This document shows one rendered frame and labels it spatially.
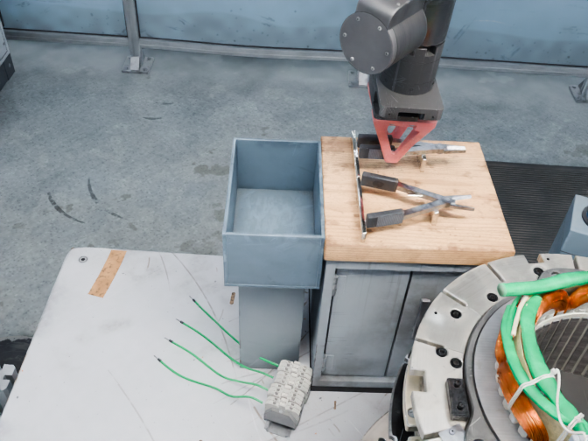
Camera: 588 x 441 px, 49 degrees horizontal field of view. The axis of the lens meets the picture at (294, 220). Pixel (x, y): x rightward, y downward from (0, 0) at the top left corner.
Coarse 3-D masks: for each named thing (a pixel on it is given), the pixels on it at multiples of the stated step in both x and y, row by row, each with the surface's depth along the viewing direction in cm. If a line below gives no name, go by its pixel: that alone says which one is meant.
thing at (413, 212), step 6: (426, 204) 69; (432, 204) 69; (438, 204) 69; (444, 204) 69; (408, 210) 68; (414, 210) 68; (420, 210) 68; (426, 210) 69; (432, 210) 69; (408, 216) 68; (414, 216) 68
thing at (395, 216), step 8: (400, 208) 68; (368, 216) 67; (376, 216) 67; (384, 216) 67; (392, 216) 67; (400, 216) 68; (368, 224) 67; (376, 224) 67; (384, 224) 68; (392, 224) 68
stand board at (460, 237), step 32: (352, 160) 78; (416, 160) 78; (448, 160) 79; (480, 160) 79; (352, 192) 74; (384, 192) 74; (448, 192) 74; (480, 192) 75; (352, 224) 70; (416, 224) 70; (448, 224) 71; (480, 224) 71; (352, 256) 69; (384, 256) 69; (416, 256) 69; (448, 256) 69; (480, 256) 69
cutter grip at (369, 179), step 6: (366, 174) 71; (372, 174) 71; (378, 174) 71; (366, 180) 72; (372, 180) 71; (378, 180) 71; (384, 180) 71; (390, 180) 71; (396, 180) 71; (372, 186) 72; (378, 186) 72; (384, 186) 72; (390, 186) 71; (396, 186) 71
